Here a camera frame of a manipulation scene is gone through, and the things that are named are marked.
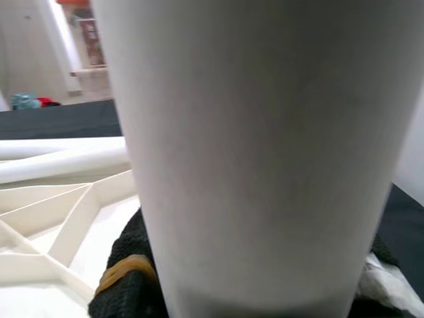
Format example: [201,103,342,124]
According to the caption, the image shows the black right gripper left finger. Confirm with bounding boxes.
[87,207,170,318]

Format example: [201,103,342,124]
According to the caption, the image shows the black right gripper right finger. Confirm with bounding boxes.
[347,233,424,318]

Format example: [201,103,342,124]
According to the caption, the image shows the brown rubber band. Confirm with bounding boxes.
[95,254,158,297]

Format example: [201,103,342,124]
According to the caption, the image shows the white plastic table top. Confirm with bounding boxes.
[0,168,142,318]

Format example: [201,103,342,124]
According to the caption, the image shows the black tablecloth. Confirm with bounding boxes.
[0,99,424,301]

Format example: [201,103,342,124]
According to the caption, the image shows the red cloth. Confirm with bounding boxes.
[36,96,63,107]

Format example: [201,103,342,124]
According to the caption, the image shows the beige cloth-covered bench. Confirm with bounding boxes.
[69,64,115,100]

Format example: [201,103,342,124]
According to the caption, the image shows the teal cloth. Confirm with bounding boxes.
[11,93,40,111]

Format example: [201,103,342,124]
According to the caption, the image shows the red picture box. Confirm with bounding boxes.
[79,18,107,67]

